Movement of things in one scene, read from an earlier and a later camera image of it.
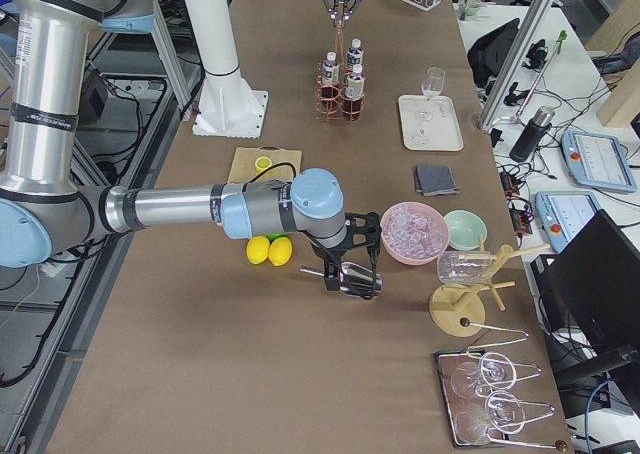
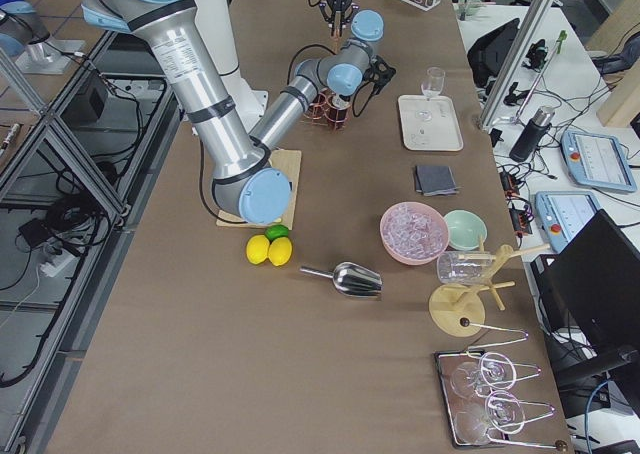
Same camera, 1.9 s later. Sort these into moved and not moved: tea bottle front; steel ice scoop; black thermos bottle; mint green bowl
Moved: tea bottle front
Not moved: mint green bowl; steel ice scoop; black thermos bottle
